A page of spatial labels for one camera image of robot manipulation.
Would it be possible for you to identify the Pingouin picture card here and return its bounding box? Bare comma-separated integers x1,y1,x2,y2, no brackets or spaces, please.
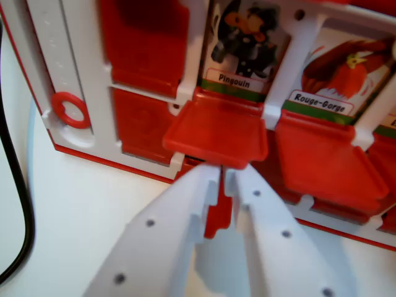
197,0,292,103

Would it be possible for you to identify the red flap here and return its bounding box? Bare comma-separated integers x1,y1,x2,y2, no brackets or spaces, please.
163,86,269,171
273,110,390,207

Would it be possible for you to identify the black cable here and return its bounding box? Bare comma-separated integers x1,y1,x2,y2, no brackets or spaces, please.
0,18,36,281

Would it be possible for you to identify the red flap below Rouge-Gorge card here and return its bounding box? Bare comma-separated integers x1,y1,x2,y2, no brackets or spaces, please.
273,110,390,207

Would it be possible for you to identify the red and white game board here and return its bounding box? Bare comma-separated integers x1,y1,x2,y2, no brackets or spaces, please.
0,0,396,252

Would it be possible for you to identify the Rouge-Gorge picture card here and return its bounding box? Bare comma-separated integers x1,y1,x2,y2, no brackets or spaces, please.
281,29,394,126

